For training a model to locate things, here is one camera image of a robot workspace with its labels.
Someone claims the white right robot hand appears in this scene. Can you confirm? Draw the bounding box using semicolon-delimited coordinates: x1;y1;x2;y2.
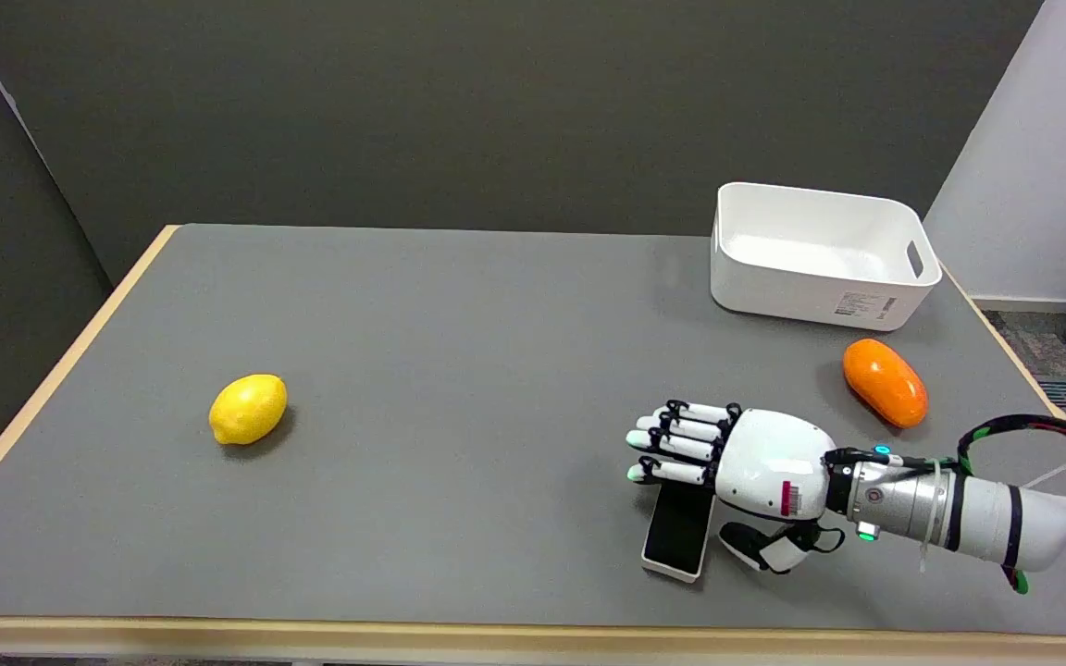
626;400;845;574

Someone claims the orange oval fruit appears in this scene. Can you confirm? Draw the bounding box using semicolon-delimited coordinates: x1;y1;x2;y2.
843;339;929;430

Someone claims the white plastic storage bin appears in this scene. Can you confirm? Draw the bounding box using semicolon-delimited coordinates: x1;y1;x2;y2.
710;182;943;332

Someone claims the grey table mat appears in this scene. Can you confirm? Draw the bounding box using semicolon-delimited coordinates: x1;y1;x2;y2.
0;224;1066;637

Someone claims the yellow lemon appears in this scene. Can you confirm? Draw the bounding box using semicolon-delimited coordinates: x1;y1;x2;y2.
208;374;288;447

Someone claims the black looping robot cable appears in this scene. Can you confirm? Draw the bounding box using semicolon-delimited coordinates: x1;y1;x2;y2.
957;414;1066;495

